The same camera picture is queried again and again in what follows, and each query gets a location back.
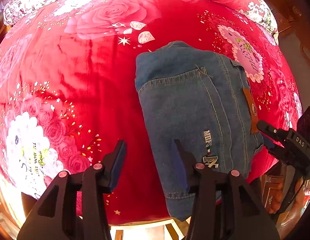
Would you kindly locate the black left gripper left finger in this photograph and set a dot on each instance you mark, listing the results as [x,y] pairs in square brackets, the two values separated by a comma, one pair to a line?
[72,207]

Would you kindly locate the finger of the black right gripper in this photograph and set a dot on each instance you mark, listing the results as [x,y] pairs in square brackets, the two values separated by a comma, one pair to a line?
[270,131]
[279,152]

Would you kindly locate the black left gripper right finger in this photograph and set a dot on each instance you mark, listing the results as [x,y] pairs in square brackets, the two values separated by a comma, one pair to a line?
[225,206]

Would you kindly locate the blue denim jeans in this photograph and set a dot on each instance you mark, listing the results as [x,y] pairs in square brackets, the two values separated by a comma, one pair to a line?
[200,98]

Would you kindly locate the red floral bed blanket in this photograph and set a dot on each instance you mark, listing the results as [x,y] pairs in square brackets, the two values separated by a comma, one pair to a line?
[68,95]

